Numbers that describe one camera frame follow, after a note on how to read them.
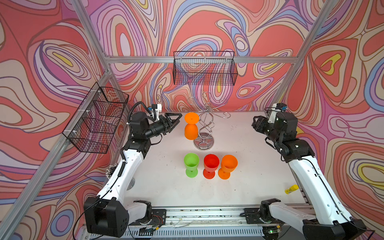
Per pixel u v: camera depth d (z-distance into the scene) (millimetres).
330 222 367
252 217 734
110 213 381
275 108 605
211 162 777
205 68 962
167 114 635
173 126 697
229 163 803
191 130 805
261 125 617
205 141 1017
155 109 618
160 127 625
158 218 725
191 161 819
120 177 441
